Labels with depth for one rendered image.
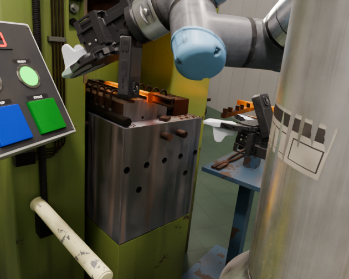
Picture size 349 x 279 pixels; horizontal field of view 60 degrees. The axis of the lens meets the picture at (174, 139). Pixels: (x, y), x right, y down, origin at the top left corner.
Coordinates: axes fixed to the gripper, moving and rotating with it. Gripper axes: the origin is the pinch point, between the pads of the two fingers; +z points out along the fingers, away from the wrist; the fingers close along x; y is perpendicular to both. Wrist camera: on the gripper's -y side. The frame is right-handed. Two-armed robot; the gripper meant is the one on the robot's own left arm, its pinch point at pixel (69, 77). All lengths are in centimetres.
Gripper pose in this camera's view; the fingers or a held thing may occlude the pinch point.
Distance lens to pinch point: 67.9
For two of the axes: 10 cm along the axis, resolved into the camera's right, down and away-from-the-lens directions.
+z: -8.5, 3.0, 4.3
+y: -3.8, -9.2, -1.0
